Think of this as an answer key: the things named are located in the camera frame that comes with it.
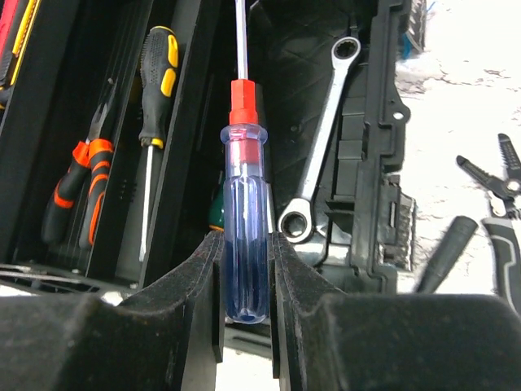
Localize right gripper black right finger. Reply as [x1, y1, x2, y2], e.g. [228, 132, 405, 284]
[268, 234, 520, 390]

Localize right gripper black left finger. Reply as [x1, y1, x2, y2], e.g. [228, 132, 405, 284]
[1, 232, 224, 390]

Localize blue clear-handled screwdriver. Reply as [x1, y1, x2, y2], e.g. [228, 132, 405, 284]
[221, 1, 269, 324]

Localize ratchet wrench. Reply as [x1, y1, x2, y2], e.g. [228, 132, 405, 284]
[278, 37, 361, 244]

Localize green stubby screwdriver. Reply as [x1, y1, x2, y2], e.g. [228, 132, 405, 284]
[208, 185, 224, 231]

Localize orange black pliers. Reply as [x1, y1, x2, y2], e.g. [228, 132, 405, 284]
[41, 79, 117, 249]

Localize black plastic toolbox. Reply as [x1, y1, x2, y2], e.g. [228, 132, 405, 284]
[1, 1, 412, 293]

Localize yellow utility knife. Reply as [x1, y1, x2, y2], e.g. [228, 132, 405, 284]
[1, 0, 41, 111]

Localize black yellow flat screwdriver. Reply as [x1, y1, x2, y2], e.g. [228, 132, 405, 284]
[138, 26, 178, 261]

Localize grey black handled tool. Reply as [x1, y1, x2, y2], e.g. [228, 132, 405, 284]
[481, 217, 520, 314]

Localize black yellow wire stripper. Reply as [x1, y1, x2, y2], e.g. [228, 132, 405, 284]
[456, 133, 520, 220]

